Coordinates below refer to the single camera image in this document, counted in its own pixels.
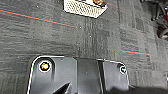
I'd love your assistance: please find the black chair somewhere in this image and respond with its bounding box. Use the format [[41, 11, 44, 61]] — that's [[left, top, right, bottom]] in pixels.
[[149, 0, 168, 40]]

